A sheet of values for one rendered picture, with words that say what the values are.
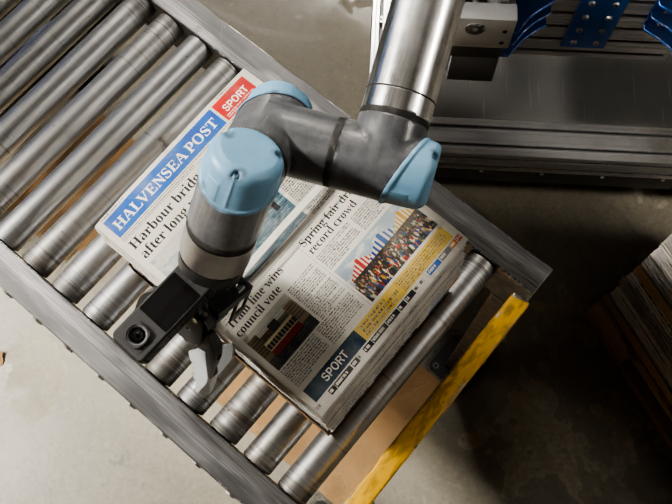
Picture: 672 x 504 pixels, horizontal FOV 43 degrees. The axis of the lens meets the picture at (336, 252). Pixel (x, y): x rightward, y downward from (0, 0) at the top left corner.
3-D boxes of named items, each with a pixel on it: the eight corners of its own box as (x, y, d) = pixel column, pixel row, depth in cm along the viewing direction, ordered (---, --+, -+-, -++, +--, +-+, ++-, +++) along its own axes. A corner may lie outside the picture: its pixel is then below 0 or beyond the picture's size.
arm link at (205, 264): (225, 269, 85) (165, 219, 86) (215, 297, 88) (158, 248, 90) (272, 233, 90) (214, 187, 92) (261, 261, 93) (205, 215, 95)
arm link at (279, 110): (341, 149, 97) (314, 211, 90) (246, 124, 98) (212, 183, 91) (350, 92, 92) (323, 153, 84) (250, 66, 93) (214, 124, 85)
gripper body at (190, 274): (243, 317, 102) (269, 253, 94) (194, 358, 97) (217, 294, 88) (196, 277, 104) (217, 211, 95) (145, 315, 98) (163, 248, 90)
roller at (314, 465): (496, 271, 134) (502, 262, 129) (298, 513, 123) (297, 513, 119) (471, 251, 135) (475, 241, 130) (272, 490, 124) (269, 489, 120)
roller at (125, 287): (306, 124, 142) (304, 111, 137) (104, 341, 131) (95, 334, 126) (283, 107, 143) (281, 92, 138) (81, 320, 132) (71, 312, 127)
